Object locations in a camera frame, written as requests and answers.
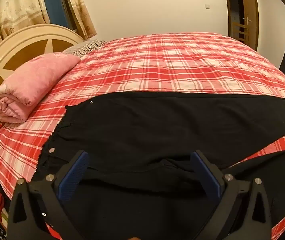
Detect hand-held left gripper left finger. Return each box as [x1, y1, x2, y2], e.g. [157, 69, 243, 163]
[7, 150, 90, 240]

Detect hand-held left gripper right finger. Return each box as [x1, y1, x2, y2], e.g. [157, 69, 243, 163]
[190, 150, 273, 240]

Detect black pants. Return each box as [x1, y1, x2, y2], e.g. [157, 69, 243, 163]
[34, 92, 285, 240]

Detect pink folded quilt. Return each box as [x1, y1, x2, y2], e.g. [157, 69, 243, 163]
[0, 53, 81, 124]

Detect red plaid bed sheet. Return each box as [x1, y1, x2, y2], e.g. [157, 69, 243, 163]
[0, 32, 285, 240]

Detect grey striped pillow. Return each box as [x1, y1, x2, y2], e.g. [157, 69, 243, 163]
[62, 39, 106, 56]

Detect cream wooden headboard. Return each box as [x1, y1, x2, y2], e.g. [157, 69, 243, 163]
[0, 24, 86, 180]

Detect beige floral curtain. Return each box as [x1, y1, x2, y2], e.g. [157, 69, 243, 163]
[0, 0, 50, 60]
[62, 0, 97, 40]

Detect brown wooden door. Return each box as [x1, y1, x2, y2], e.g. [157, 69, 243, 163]
[223, 0, 259, 51]

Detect window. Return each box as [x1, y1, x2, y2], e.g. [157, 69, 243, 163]
[41, 0, 78, 30]

